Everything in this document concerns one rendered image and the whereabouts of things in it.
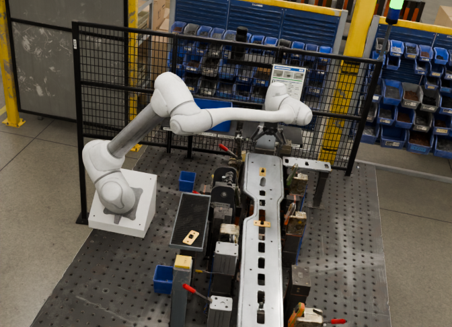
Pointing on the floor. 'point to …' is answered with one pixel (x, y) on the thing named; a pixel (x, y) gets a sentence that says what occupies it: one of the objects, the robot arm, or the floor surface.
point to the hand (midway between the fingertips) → (266, 151)
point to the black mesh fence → (207, 92)
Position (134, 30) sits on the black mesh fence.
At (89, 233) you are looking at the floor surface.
